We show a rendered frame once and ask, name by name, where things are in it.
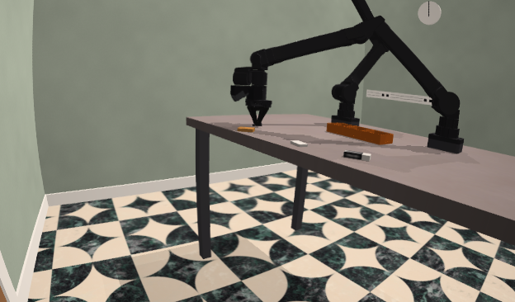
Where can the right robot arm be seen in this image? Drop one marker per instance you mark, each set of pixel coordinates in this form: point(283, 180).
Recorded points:
point(347, 94)

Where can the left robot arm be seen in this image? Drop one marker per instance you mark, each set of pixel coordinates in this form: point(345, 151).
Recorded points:
point(447, 103)

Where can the orange rack of bins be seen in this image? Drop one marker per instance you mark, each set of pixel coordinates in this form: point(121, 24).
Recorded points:
point(361, 133)

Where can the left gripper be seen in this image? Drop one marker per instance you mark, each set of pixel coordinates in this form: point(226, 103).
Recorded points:
point(253, 107)

